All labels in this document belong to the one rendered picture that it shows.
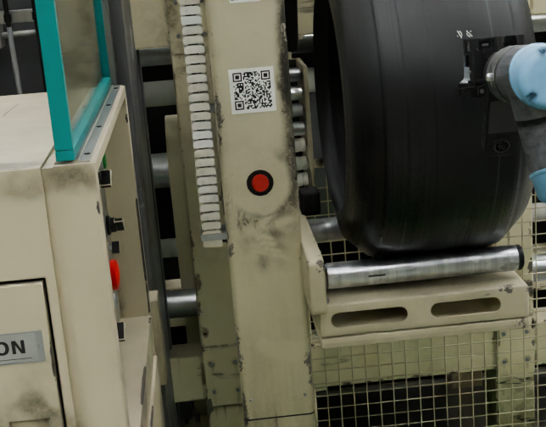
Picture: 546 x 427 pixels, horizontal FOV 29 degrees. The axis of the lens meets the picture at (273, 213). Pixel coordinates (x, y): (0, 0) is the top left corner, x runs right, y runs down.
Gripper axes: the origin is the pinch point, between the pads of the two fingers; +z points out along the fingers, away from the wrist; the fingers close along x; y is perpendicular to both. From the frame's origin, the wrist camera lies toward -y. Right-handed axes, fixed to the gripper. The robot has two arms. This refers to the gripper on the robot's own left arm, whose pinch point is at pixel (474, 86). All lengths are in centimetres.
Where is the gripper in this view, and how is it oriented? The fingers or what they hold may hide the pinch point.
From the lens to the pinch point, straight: 162.2
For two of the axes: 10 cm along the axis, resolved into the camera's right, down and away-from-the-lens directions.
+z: -0.7, -1.4, 9.9
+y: -0.9, -9.9, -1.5
